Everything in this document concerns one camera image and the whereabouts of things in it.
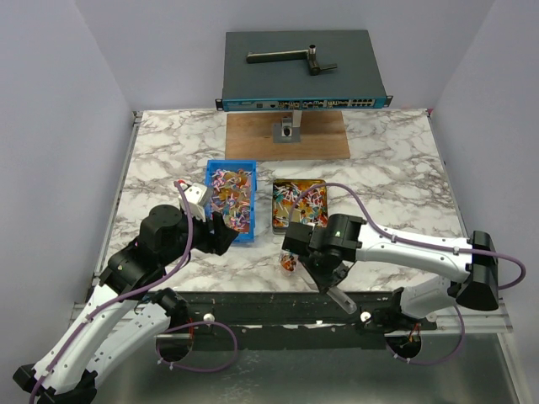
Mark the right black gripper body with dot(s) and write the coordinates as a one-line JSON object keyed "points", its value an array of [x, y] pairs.
{"points": [[327, 275]]}

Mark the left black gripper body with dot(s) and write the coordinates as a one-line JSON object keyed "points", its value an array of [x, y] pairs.
{"points": [[201, 233]]}

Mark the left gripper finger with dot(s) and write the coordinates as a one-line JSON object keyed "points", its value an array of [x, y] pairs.
{"points": [[220, 243], [220, 228]]}

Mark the clear glass jar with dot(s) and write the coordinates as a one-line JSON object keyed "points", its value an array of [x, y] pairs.
{"points": [[288, 262]]}

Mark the square tin of lollipops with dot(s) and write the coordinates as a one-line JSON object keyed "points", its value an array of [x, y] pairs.
{"points": [[301, 200]]}

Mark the blue plastic candy bin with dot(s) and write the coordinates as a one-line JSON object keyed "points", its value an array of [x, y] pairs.
{"points": [[233, 184]]}

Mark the clear plastic scoop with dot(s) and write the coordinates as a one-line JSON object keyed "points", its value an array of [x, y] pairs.
{"points": [[334, 293]]}

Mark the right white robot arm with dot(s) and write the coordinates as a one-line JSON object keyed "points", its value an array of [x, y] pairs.
{"points": [[465, 270]]}

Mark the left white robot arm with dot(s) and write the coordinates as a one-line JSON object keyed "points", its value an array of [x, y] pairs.
{"points": [[93, 347]]}

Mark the wooden board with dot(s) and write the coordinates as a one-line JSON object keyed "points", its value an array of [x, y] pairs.
{"points": [[323, 137]]}

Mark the grey metal stand base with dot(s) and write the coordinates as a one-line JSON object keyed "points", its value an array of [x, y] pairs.
{"points": [[288, 130]]}

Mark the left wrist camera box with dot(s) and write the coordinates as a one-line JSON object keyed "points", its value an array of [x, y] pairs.
{"points": [[196, 197]]}

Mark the black front mounting rail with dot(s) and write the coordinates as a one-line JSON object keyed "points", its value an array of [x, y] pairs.
{"points": [[218, 321]]}

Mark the grey network switch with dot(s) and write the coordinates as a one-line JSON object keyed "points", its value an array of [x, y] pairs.
{"points": [[287, 85]]}

